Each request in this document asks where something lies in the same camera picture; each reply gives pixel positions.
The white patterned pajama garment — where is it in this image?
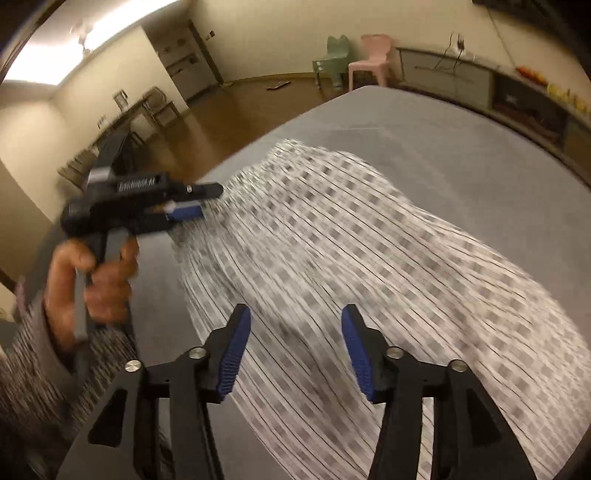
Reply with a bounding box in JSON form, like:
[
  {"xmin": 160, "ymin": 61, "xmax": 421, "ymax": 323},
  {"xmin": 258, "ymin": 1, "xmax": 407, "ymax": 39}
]
[{"xmin": 173, "ymin": 140, "xmax": 590, "ymax": 479}]

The patterned left sleeve forearm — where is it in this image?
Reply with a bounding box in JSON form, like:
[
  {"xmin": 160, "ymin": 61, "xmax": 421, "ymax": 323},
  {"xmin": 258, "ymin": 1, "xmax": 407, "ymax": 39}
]
[{"xmin": 1, "ymin": 294, "xmax": 135, "ymax": 479}]

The person left hand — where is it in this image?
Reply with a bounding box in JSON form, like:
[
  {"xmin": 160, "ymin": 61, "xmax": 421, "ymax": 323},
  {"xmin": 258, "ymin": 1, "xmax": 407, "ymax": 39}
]
[{"xmin": 43, "ymin": 237, "xmax": 140, "ymax": 354}]

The grey dining chair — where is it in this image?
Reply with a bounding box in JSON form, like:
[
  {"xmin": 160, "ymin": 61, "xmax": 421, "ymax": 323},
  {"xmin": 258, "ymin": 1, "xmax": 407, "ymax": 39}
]
[{"xmin": 142, "ymin": 87, "xmax": 181, "ymax": 130}]

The dark remote on floor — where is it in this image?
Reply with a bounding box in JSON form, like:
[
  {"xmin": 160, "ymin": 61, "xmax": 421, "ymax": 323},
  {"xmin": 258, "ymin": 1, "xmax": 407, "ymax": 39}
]
[{"xmin": 266, "ymin": 80, "xmax": 291, "ymax": 91}]

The white door with stickers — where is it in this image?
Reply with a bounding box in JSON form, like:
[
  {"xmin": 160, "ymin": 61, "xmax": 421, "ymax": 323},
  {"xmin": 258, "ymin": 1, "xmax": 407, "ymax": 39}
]
[{"xmin": 150, "ymin": 26, "xmax": 216, "ymax": 100}]

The green plastic child chair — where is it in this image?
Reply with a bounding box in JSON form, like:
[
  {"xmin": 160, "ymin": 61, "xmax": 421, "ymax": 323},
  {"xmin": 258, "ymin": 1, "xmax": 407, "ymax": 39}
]
[{"xmin": 311, "ymin": 35, "xmax": 349, "ymax": 90}]

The pink plastic child chair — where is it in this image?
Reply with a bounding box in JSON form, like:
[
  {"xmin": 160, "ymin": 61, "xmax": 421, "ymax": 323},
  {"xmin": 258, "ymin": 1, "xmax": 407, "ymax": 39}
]
[{"xmin": 348, "ymin": 34, "xmax": 393, "ymax": 92}]

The long grey tv cabinet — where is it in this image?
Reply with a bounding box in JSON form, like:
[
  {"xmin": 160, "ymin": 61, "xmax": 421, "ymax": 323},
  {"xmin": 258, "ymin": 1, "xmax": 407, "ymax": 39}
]
[{"xmin": 397, "ymin": 46, "xmax": 590, "ymax": 183}]

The red fruit plate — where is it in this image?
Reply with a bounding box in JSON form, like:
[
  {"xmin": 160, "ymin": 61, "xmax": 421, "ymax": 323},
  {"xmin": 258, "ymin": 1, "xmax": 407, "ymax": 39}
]
[{"xmin": 516, "ymin": 66, "xmax": 548, "ymax": 87}]

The white charger with cable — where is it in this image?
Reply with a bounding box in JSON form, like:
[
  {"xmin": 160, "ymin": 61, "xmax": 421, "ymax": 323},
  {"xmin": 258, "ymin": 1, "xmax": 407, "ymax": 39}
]
[{"xmin": 414, "ymin": 31, "xmax": 476, "ymax": 75}]

